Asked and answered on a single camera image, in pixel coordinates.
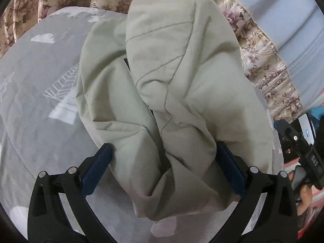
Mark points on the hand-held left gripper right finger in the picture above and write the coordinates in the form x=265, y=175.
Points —
x=231, y=169

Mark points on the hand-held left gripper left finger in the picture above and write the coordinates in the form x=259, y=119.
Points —
x=97, y=169

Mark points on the beige jacket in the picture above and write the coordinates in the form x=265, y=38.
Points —
x=177, y=68

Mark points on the person's right hand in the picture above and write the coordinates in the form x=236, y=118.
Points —
x=305, y=197

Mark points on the pink red cloth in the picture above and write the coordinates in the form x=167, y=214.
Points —
x=313, y=215

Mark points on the grey printed bed sheet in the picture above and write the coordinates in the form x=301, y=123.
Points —
x=38, y=93

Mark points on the floral beige bed cover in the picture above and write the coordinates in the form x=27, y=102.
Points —
x=268, y=63

